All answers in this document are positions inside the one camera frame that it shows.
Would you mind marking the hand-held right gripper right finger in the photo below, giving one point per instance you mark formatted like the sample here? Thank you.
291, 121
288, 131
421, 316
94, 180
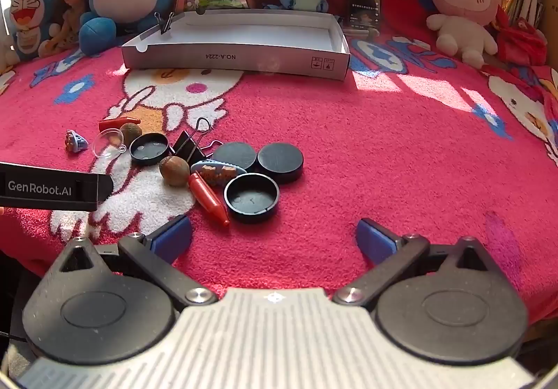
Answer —
374, 241

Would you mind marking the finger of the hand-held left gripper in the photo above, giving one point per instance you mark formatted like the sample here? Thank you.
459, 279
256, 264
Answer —
100, 188

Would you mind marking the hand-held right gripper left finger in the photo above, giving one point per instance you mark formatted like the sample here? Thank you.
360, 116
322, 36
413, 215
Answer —
172, 238

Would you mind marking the clear plastic half sphere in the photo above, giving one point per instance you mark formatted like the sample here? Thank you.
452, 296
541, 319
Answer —
107, 145

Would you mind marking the small blue cupcake toy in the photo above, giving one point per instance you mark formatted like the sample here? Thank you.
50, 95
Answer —
76, 141

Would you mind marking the black round cap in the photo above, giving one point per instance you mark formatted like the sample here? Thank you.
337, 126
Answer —
235, 156
251, 198
149, 149

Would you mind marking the blue hair clip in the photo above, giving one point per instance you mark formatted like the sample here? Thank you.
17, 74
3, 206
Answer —
216, 171

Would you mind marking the black binder clip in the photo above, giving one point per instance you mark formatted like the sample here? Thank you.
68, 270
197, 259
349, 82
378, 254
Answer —
189, 145
164, 23

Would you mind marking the black round jar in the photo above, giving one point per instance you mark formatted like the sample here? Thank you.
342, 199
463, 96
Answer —
280, 162

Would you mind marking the white cardboard box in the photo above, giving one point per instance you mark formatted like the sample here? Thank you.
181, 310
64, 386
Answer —
257, 29

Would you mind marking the blue robot cat plush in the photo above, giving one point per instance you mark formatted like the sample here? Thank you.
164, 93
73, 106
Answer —
30, 14

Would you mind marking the brown haired doll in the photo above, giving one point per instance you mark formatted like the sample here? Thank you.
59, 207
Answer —
72, 10

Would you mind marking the red cloth bag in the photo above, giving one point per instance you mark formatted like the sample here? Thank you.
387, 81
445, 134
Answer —
521, 42

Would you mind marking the pink rabbit plush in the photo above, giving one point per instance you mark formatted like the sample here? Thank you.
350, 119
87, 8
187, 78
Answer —
464, 1

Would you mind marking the brown cardboard carton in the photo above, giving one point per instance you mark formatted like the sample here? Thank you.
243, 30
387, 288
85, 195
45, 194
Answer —
550, 5

